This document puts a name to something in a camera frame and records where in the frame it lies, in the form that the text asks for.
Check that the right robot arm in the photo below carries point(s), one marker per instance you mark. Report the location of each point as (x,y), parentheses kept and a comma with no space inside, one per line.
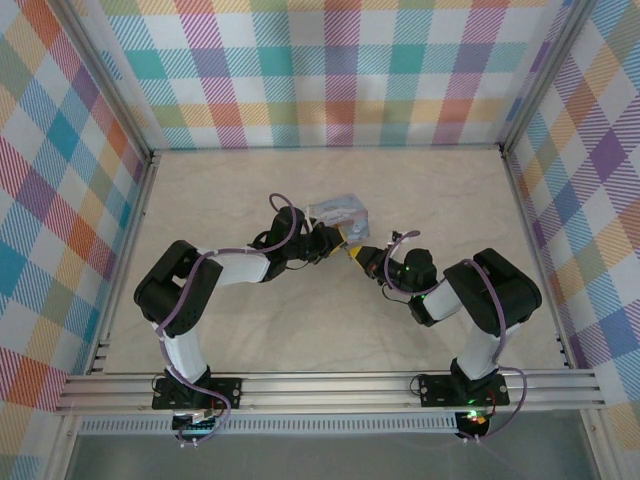
(500,285)

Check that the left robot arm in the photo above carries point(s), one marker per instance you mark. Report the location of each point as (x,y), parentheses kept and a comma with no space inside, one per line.
(175,290)

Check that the black circuit board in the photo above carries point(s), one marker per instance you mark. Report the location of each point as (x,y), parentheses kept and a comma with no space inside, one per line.
(195,422)

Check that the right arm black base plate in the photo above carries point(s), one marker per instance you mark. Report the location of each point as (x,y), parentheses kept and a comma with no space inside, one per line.
(435,390)

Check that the wide slotted aluminium rail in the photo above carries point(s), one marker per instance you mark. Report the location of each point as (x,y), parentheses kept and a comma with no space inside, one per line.
(325,392)

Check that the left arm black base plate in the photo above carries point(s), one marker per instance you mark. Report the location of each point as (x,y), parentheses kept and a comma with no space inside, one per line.
(230,392)

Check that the aluminium table edge rail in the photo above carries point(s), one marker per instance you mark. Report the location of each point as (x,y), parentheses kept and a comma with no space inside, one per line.
(131,250)

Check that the aluminium frame post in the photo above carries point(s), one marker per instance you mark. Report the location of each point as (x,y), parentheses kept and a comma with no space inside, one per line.
(546,75)
(62,450)
(108,75)
(600,445)

